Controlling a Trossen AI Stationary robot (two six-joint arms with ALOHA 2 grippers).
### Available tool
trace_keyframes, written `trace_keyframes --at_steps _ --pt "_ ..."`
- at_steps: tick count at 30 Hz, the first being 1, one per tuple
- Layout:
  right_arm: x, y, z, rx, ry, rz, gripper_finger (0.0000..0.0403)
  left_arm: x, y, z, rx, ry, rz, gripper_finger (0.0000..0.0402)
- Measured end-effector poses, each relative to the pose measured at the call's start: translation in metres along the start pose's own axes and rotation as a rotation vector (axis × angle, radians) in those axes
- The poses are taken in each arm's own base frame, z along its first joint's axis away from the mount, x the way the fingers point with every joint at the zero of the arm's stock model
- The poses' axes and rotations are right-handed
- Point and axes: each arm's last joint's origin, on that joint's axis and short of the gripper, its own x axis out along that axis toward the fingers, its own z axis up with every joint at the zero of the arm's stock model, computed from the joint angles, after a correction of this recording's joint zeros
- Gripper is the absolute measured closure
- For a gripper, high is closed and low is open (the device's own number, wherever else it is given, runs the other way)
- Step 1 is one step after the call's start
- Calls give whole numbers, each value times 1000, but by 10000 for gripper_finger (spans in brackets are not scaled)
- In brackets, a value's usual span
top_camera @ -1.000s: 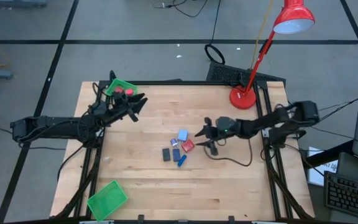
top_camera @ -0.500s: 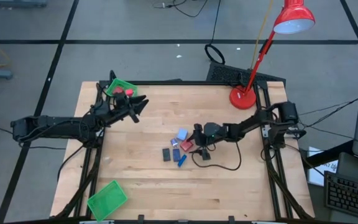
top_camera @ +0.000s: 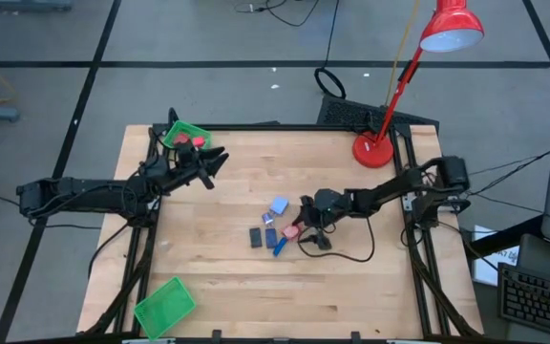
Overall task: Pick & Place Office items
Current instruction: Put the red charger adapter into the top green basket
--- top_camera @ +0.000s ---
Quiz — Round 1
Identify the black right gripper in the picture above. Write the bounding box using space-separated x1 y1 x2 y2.
296 188 352 252

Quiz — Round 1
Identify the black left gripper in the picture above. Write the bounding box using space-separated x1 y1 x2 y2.
167 145 231 191

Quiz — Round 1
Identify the light blue note pad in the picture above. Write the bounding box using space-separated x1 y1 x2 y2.
269 195 289 216

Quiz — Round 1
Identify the green plastic mesh basket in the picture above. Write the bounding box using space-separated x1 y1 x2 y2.
133 275 198 342
161 119 213 152

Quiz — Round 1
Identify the red desk lamp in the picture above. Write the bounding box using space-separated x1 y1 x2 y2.
351 0 485 169

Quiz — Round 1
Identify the black perforated panel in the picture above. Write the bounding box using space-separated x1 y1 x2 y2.
316 94 441 130

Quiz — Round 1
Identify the white printed paper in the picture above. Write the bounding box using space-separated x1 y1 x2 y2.
473 225 519 287

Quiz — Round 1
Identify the black desk bar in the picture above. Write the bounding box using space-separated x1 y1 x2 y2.
465 214 543 259

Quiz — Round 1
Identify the black computer keyboard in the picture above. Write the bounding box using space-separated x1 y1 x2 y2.
497 261 550 341

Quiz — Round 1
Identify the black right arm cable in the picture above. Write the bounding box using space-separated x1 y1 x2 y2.
297 217 376 264

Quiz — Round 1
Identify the black aluminium table frame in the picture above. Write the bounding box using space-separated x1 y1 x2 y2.
81 121 484 338

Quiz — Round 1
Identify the black hanging cable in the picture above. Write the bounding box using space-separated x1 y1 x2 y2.
313 0 348 100

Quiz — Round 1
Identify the black floor cable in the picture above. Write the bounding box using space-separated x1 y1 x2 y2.
234 0 322 28

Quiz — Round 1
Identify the yellow hanging cable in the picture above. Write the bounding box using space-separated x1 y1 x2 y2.
384 0 422 106

